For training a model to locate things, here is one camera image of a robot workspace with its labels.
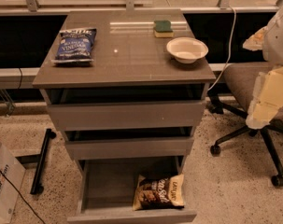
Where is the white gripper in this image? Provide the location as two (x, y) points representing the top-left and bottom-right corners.
(243, 5), (283, 130)

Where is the brown sea salt chip bag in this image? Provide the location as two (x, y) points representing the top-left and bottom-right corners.
(133, 175), (184, 211)

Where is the grey top drawer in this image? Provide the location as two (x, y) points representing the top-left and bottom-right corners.
(48, 101), (205, 131)

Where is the grey drawer cabinet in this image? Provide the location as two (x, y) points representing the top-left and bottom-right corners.
(32, 8), (217, 224)

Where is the grey middle drawer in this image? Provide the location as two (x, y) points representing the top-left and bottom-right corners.
(65, 137), (194, 160)

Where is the blue vinegar chip bag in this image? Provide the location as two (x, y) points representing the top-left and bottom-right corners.
(52, 27), (97, 63)

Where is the grey open bottom drawer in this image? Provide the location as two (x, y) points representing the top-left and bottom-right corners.
(67, 157), (196, 224)

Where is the grey office chair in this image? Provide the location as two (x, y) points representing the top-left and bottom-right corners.
(207, 62), (283, 187)

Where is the white paper bowl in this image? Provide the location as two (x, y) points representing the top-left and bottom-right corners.
(166, 37), (208, 64)

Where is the green yellow sponge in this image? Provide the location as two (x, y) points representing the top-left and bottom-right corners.
(154, 21), (174, 38)

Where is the black metal bar stand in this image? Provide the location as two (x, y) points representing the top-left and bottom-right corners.
(30, 129), (56, 195)

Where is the white cardboard box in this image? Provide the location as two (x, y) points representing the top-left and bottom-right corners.
(0, 142), (25, 224)

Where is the white power cable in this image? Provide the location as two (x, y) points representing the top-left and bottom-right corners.
(207, 5), (237, 92)

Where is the black cable on floor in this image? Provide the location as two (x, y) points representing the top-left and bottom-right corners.
(0, 152), (46, 224)

